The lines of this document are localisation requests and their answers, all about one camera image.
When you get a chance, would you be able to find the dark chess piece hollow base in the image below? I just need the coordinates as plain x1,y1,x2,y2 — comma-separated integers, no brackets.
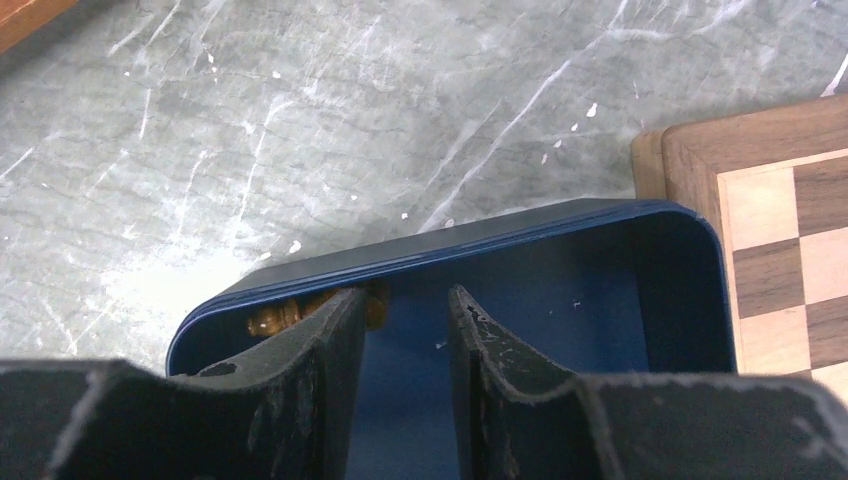
246,279,390,337

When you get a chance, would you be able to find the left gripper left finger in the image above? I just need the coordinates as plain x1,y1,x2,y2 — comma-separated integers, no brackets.
1,288,367,479

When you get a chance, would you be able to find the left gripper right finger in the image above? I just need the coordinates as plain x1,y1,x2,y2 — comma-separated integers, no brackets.
448,285,847,479

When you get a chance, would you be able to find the blue metal tin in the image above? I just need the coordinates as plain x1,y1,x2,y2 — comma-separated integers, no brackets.
165,199,737,479

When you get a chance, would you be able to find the wooden chess board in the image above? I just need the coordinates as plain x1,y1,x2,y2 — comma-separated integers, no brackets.
631,94,847,399

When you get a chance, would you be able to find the orange wooden rack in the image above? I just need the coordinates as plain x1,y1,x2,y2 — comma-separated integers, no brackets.
1,0,77,53

